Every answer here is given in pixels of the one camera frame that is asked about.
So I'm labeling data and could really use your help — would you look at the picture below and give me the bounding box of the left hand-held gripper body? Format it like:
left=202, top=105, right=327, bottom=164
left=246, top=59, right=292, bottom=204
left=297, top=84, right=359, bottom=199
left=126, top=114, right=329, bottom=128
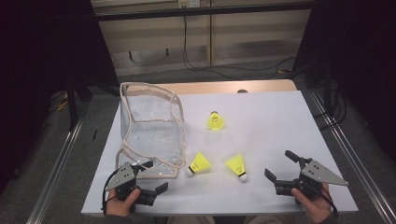
left=104, top=161, right=157, bottom=207

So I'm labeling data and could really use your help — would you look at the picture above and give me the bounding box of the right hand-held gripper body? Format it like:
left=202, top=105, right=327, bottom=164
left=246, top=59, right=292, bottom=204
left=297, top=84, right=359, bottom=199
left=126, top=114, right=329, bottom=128
left=274, top=158, right=349, bottom=201

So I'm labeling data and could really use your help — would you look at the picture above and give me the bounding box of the clear plastic bag beige trim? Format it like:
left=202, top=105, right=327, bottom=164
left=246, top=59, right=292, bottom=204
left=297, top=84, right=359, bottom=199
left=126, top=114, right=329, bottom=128
left=115, top=81, right=187, bottom=179

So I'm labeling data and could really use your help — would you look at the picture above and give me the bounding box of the yellow shuttlecock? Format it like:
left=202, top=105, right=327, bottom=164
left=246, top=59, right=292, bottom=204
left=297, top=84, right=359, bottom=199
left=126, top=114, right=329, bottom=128
left=225, top=152, right=249, bottom=183
left=206, top=110, right=226, bottom=132
left=185, top=151, right=213, bottom=178

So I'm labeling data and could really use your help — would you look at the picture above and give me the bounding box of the person's left hand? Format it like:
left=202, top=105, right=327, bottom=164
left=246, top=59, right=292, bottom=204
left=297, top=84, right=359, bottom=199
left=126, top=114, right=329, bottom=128
left=106, top=188, right=141, bottom=217

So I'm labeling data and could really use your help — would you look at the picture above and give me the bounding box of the person's right hand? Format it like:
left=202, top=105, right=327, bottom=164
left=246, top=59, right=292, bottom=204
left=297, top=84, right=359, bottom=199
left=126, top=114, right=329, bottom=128
left=290, top=182, right=332, bottom=224

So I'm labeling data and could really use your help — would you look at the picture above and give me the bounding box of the white table sheet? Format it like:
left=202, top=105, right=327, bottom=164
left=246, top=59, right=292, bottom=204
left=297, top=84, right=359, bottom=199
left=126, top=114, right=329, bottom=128
left=80, top=90, right=359, bottom=217

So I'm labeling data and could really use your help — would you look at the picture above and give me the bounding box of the dark curtain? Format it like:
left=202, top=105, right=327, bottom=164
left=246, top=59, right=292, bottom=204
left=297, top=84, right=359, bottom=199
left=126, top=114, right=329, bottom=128
left=292, top=0, right=396, bottom=161
left=0, top=0, right=120, bottom=190

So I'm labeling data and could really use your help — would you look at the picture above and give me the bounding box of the black horizontal bar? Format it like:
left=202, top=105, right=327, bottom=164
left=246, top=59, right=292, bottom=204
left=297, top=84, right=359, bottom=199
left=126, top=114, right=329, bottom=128
left=92, top=1, right=316, bottom=22

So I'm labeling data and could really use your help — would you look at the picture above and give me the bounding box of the left hand-held gripper cable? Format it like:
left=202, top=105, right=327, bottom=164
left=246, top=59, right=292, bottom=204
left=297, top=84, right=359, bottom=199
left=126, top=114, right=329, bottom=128
left=101, top=167, right=123, bottom=217

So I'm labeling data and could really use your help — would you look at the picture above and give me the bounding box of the hand-held gripper cable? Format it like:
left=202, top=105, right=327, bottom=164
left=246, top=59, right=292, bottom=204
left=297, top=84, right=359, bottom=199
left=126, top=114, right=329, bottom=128
left=306, top=183, right=339, bottom=218
left=101, top=167, right=123, bottom=217

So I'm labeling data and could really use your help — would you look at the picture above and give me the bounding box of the right hand-held gripper cable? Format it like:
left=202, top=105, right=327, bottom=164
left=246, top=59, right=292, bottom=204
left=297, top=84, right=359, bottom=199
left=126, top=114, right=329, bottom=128
left=306, top=183, right=339, bottom=218

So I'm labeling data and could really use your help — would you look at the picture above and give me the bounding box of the aluminium floor rail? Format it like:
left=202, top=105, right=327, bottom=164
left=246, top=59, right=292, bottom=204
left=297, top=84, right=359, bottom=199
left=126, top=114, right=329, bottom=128
left=309, top=90, right=396, bottom=224
left=26, top=119, right=83, bottom=224

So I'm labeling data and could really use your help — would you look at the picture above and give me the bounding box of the bundle of black floor cables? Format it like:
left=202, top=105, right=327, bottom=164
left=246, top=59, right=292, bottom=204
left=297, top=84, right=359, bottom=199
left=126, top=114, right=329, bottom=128
left=312, top=90, right=348, bottom=130

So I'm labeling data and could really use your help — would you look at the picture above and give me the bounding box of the yellow floor cable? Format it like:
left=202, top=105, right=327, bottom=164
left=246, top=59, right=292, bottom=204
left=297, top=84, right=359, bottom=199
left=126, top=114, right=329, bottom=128
left=55, top=96, right=69, bottom=112

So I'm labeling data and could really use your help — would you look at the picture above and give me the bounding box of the long black wall cable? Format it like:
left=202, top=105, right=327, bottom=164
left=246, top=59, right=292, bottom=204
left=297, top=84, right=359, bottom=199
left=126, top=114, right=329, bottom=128
left=181, top=15, right=297, bottom=80

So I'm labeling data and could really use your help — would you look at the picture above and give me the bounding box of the white wall socket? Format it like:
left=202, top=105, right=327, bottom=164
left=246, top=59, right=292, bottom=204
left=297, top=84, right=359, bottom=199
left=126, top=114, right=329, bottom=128
left=177, top=0, right=201, bottom=8

